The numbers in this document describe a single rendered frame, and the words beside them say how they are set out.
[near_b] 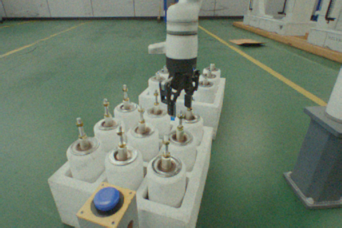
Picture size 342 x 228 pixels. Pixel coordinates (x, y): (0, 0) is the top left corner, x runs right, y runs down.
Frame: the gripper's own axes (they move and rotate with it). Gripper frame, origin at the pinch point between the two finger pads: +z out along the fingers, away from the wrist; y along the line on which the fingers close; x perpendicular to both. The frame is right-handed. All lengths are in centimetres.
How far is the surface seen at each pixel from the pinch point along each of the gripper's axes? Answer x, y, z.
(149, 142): 6.4, -6.0, 11.3
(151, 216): -6.6, -18.3, 18.9
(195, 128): 0.5, 8.8, 11.3
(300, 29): 40, 342, 18
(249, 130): -2, 56, 35
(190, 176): -7.0, -4.0, 17.2
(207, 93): 13.7, 37.1, 12.5
